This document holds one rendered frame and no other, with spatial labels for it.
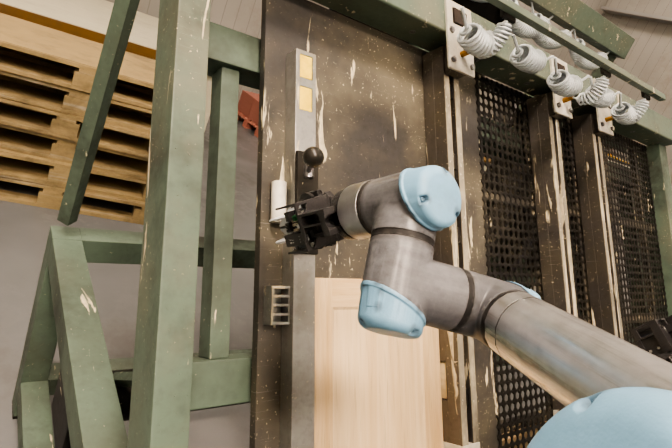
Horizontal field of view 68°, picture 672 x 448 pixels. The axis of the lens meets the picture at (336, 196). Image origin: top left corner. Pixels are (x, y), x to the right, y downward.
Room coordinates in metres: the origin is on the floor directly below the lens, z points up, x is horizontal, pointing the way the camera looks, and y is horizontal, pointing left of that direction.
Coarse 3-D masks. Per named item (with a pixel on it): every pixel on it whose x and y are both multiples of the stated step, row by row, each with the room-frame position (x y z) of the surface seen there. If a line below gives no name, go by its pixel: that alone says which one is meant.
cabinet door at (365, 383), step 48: (336, 288) 0.92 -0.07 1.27; (336, 336) 0.88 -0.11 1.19; (384, 336) 0.96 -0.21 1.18; (432, 336) 1.04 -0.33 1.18; (336, 384) 0.83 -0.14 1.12; (384, 384) 0.91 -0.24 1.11; (432, 384) 0.99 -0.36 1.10; (336, 432) 0.79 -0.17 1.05; (384, 432) 0.86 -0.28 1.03; (432, 432) 0.94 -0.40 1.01
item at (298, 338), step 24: (288, 72) 1.05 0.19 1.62; (312, 72) 1.06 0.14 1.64; (288, 96) 1.02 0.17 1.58; (312, 96) 1.03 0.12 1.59; (288, 120) 1.00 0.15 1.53; (312, 120) 1.01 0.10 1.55; (288, 144) 0.97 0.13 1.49; (312, 144) 0.99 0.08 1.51; (288, 168) 0.95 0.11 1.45; (288, 192) 0.93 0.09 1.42; (288, 264) 0.86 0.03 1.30; (312, 264) 0.88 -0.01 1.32; (312, 288) 0.86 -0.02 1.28; (312, 312) 0.84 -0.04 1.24; (288, 336) 0.80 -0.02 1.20; (312, 336) 0.82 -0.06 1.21; (288, 360) 0.78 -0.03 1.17; (312, 360) 0.80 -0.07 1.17; (288, 384) 0.76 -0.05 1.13; (312, 384) 0.78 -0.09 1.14; (288, 408) 0.74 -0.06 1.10; (312, 408) 0.76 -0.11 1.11; (288, 432) 0.72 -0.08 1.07; (312, 432) 0.74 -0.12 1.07
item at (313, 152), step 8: (304, 152) 0.84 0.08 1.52; (312, 152) 0.84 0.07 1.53; (320, 152) 0.84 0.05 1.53; (304, 160) 0.84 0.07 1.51; (312, 160) 0.83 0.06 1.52; (320, 160) 0.84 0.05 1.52; (304, 168) 0.94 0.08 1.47; (312, 168) 0.94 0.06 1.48; (304, 176) 0.93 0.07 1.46; (312, 176) 0.93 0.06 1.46
